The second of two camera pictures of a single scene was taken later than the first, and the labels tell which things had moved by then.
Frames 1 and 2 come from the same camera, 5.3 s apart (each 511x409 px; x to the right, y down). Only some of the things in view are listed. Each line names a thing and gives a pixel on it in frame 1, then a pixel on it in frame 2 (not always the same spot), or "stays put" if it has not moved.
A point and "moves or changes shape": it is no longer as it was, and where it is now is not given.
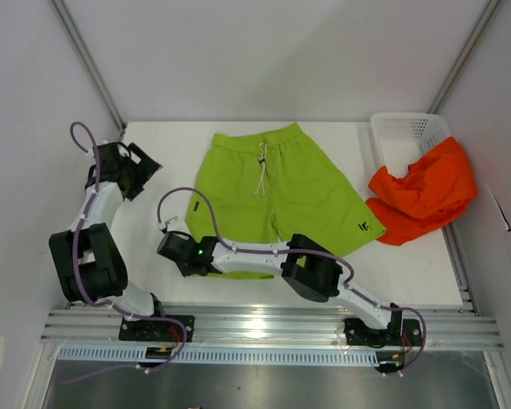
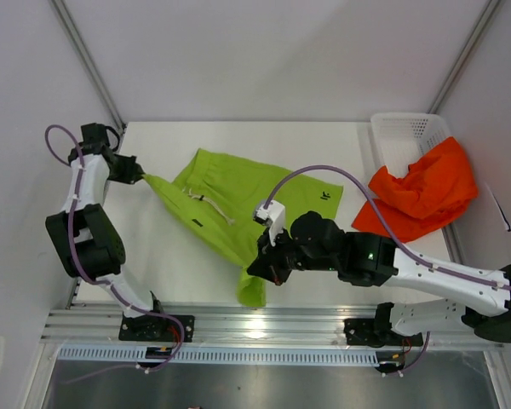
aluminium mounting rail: x=100 y=328 stays put
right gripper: x=185 y=271 -> x=266 y=265
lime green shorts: x=263 y=187 moves or changes shape
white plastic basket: x=403 y=138 stays put
